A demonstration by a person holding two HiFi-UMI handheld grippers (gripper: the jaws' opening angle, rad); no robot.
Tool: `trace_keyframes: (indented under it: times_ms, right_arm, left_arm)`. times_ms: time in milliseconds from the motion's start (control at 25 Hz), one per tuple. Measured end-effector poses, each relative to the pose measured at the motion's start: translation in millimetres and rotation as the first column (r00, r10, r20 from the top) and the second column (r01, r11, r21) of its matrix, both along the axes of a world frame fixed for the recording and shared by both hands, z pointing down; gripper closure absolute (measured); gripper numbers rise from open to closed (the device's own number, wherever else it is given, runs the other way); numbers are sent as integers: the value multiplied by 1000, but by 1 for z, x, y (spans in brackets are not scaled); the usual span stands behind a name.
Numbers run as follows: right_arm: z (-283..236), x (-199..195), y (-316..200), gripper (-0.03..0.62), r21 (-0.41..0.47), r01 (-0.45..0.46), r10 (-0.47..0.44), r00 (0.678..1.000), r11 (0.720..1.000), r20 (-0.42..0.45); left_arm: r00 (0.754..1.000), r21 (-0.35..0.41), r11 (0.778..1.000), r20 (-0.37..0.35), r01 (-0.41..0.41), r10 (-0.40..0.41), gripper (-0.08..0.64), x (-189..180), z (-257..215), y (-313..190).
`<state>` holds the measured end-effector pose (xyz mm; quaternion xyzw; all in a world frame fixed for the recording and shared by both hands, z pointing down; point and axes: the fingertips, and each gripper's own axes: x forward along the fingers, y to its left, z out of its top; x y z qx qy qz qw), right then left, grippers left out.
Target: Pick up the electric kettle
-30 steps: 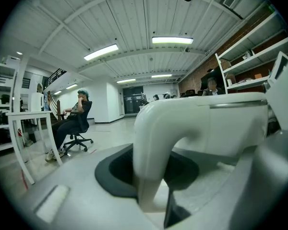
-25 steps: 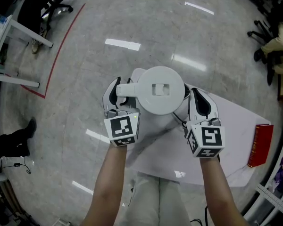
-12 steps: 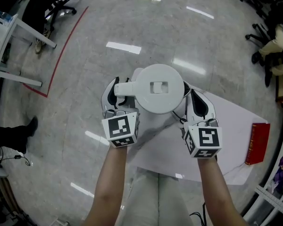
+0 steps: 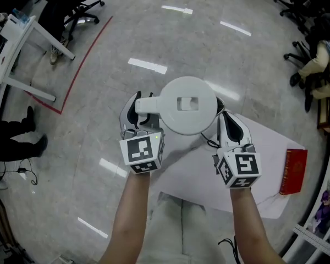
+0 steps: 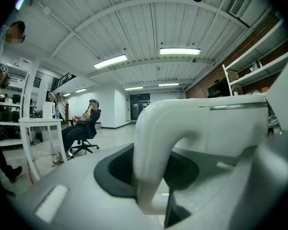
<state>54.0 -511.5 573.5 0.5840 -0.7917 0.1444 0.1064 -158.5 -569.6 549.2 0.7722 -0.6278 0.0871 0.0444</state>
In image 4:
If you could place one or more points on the red book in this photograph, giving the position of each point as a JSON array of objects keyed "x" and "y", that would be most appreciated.
[{"x": 294, "y": 172}]

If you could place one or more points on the black office chair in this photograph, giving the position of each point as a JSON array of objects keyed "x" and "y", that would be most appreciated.
[
  {"x": 299, "y": 54},
  {"x": 82, "y": 15},
  {"x": 299, "y": 10}
]

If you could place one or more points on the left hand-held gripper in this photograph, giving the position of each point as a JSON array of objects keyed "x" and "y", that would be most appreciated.
[{"x": 140, "y": 153}]

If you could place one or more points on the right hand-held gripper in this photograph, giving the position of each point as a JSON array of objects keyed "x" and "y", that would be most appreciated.
[{"x": 244, "y": 164}]

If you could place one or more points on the person's right forearm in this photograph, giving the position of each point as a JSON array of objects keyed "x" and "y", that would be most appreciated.
[{"x": 250, "y": 224}]

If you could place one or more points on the perforated metal strip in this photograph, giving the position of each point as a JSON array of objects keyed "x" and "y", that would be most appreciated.
[{"x": 316, "y": 239}]

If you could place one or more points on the white electric kettle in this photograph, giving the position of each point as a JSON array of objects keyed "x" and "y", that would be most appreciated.
[{"x": 187, "y": 106}]

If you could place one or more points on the person's left forearm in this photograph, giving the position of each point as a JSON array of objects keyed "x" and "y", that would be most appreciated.
[{"x": 129, "y": 216}]

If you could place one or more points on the purple plush items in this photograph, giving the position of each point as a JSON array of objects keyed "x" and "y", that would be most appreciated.
[{"x": 324, "y": 208}]

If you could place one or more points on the metal bowl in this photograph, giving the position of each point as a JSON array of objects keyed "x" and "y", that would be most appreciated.
[{"x": 0, "y": 17}]

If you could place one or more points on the white desk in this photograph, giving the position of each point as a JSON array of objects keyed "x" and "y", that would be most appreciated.
[{"x": 13, "y": 54}]

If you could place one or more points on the light grey trousers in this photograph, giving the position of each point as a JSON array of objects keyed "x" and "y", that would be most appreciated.
[{"x": 181, "y": 230}]

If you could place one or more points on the white shelving unit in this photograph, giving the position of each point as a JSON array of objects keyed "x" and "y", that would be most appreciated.
[{"x": 319, "y": 230}]

